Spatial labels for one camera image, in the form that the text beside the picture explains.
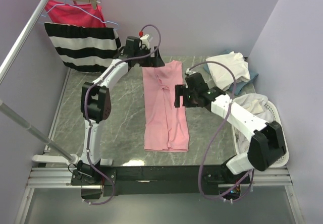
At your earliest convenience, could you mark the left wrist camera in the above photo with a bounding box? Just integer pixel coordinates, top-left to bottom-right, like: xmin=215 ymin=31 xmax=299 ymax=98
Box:
xmin=139 ymin=31 xmax=153 ymax=49

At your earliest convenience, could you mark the red hanging garment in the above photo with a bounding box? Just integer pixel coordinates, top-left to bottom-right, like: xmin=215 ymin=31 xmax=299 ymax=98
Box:
xmin=40 ymin=0 xmax=106 ymax=29

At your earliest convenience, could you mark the blue wire hanger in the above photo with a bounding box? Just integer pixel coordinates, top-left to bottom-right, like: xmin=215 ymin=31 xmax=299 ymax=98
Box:
xmin=37 ymin=0 xmax=119 ymax=32

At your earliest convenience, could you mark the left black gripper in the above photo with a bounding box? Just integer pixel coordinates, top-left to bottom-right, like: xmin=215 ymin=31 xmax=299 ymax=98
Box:
xmin=135 ymin=47 xmax=165 ymax=69

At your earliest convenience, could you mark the white laundry basket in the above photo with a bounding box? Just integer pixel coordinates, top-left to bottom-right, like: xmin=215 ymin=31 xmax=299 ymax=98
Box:
xmin=227 ymin=101 xmax=289 ymax=174

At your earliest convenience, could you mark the pink t shirt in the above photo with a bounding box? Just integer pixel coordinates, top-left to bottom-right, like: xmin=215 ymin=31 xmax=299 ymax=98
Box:
xmin=142 ymin=61 xmax=189 ymax=152

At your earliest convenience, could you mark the black white striped garment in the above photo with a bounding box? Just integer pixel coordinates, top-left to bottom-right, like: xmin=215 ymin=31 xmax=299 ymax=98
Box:
xmin=44 ymin=23 xmax=121 ymax=73

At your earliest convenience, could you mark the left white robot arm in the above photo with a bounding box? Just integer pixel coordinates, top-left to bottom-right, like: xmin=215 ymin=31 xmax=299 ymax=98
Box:
xmin=73 ymin=32 xmax=165 ymax=185

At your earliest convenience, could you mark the folded white t shirt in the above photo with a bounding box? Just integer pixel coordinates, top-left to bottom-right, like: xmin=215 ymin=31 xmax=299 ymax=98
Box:
xmin=205 ymin=51 xmax=251 ymax=91

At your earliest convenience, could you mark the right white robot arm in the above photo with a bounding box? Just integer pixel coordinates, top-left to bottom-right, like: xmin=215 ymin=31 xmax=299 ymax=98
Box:
xmin=174 ymin=73 xmax=288 ymax=183

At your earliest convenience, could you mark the folded blue t shirt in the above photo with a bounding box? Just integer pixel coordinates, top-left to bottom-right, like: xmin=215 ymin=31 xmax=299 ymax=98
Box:
xmin=203 ymin=49 xmax=259 ymax=95

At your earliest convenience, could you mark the black base beam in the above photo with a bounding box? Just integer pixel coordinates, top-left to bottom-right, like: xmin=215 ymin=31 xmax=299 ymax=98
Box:
xmin=71 ymin=165 xmax=250 ymax=199

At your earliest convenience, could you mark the metal clothes rack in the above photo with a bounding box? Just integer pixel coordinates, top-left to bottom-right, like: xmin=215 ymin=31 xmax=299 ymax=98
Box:
xmin=1 ymin=0 xmax=79 ymax=165

